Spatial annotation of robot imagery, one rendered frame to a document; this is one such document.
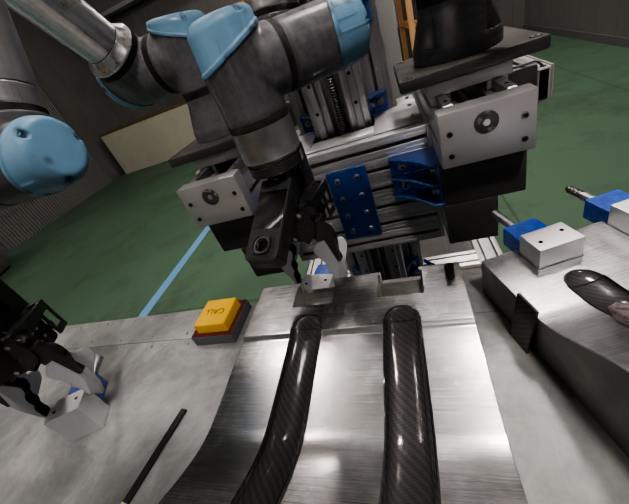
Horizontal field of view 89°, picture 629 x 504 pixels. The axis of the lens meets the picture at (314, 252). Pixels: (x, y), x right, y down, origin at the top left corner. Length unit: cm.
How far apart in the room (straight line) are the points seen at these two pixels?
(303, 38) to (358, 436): 38
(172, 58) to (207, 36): 40
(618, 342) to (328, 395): 24
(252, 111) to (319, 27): 11
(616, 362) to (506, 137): 37
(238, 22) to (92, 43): 45
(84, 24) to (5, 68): 33
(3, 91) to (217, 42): 22
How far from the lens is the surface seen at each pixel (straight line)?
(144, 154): 796
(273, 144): 39
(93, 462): 59
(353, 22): 43
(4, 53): 49
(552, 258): 46
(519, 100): 59
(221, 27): 38
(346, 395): 33
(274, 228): 38
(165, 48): 78
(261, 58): 38
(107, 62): 82
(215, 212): 69
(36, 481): 66
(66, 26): 78
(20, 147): 43
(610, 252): 49
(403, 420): 31
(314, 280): 50
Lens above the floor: 116
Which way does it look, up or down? 33 degrees down
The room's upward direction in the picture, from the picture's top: 23 degrees counter-clockwise
